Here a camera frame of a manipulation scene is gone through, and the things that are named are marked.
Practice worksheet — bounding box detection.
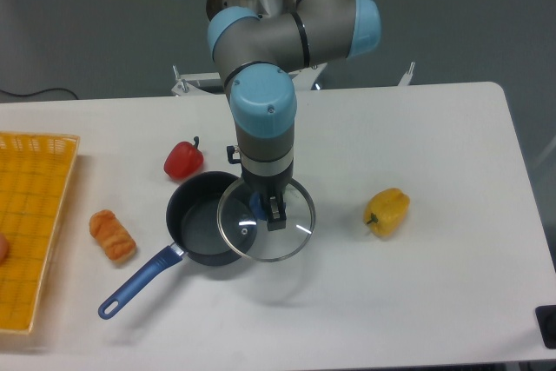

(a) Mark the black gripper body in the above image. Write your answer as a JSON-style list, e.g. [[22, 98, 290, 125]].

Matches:
[[242, 165, 293, 207]]

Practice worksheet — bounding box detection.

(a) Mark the glass lid with blue knob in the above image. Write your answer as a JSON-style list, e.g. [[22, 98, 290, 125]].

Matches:
[[216, 179, 316, 262]]

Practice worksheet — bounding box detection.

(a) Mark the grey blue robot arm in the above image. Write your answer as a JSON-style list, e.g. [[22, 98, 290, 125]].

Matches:
[[207, 0, 381, 230]]

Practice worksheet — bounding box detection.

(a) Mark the red bell pepper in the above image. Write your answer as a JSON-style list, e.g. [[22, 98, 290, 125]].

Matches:
[[163, 136, 204, 180]]

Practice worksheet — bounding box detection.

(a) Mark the yellow bell pepper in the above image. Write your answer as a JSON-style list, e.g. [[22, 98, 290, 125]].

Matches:
[[363, 188, 411, 238]]

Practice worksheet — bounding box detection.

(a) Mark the orange bread loaf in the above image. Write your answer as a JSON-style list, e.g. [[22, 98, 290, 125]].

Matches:
[[89, 209, 136, 263]]

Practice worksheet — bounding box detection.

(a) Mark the yellow woven basket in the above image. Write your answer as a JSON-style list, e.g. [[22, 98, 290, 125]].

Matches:
[[1, 131, 80, 335]]

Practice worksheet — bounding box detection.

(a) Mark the black object at table edge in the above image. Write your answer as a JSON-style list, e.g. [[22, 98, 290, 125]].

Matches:
[[535, 305, 556, 349]]

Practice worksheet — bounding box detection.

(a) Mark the dark saucepan with blue handle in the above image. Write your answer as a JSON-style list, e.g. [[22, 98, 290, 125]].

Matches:
[[98, 171, 241, 320]]

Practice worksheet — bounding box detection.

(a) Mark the black cable on floor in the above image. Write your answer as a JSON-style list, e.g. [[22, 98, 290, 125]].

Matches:
[[0, 87, 80, 101]]

